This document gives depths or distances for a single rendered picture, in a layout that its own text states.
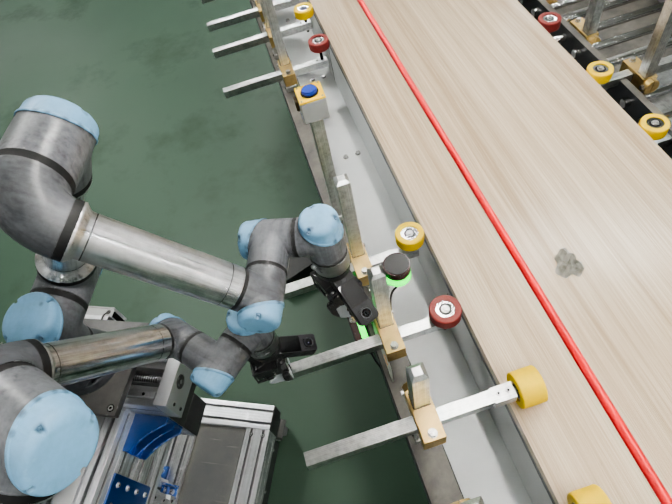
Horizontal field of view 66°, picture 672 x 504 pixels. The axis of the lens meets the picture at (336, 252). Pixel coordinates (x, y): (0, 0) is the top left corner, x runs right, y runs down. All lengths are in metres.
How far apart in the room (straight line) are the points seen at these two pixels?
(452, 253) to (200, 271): 0.76
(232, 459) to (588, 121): 1.63
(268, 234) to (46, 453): 0.47
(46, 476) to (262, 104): 2.88
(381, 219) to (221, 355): 0.95
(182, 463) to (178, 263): 1.31
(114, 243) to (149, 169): 2.50
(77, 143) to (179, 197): 2.19
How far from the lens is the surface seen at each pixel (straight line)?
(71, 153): 0.87
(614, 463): 1.25
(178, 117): 3.57
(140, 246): 0.82
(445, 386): 1.53
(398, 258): 1.14
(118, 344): 1.01
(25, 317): 1.18
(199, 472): 2.05
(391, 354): 1.31
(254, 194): 2.88
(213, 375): 1.05
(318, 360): 1.33
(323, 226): 0.90
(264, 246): 0.92
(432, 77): 1.90
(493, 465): 1.48
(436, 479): 1.39
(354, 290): 1.05
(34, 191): 0.81
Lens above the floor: 2.06
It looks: 55 degrees down
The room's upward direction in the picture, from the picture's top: 16 degrees counter-clockwise
